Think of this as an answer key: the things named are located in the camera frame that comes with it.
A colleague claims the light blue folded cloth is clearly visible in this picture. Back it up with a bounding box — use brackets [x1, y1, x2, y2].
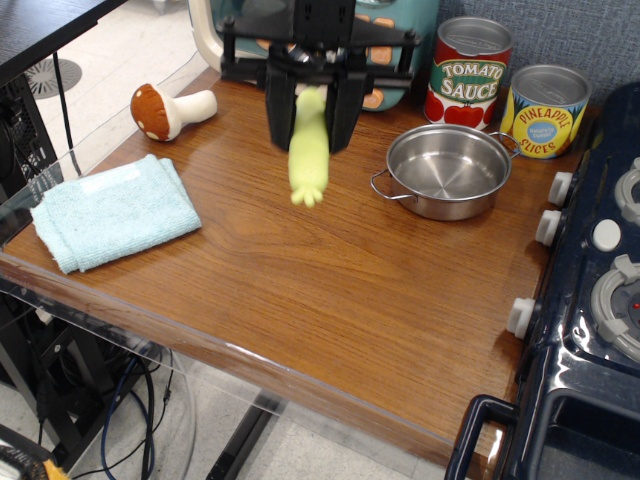
[31, 154, 201, 274]

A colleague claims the blue cable under table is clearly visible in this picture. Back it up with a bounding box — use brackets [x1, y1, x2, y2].
[99, 349, 156, 480]

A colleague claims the white stove knob bottom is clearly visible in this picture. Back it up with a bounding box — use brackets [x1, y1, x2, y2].
[507, 298, 536, 339]

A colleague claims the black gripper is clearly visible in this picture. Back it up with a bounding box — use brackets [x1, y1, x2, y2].
[217, 1, 421, 154]

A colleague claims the tomato sauce can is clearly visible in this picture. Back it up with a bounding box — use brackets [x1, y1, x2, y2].
[424, 16, 514, 130]

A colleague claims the pineapple slices can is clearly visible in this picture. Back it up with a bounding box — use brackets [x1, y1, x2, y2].
[500, 64, 592, 159]

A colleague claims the white stove knob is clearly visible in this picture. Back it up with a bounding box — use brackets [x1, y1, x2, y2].
[535, 210, 561, 247]
[507, 298, 536, 339]
[547, 172, 573, 207]

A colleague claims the black cable under table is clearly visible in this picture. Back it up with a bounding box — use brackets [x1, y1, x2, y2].
[69, 349, 176, 480]

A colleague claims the white stove knob top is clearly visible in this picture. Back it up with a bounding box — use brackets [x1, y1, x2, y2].
[547, 172, 573, 207]

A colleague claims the black table leg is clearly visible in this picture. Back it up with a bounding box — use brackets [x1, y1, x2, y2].
[205, 391, 287, 480]

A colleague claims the dark blue toy stove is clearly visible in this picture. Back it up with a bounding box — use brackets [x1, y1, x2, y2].
[446, 83, 639, 479]

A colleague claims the small steel pot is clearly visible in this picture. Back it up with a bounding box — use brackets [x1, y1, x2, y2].
[370, 124, 521, 221]

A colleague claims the black side desk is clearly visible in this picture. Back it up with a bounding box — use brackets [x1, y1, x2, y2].
[1, 0, 124, 85]

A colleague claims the plush toy mushroom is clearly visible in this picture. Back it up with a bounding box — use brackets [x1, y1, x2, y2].
[130, 84, 218, 142]

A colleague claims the toy microwave oven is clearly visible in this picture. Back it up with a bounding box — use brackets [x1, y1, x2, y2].
[187, 0, 440, 112]

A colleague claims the white stove knob middle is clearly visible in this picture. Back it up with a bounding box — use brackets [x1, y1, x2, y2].
[535, 210, 561, 247]

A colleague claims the spoon with green handle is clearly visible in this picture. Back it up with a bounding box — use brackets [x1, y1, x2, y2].
[288, 87, 330, 208]

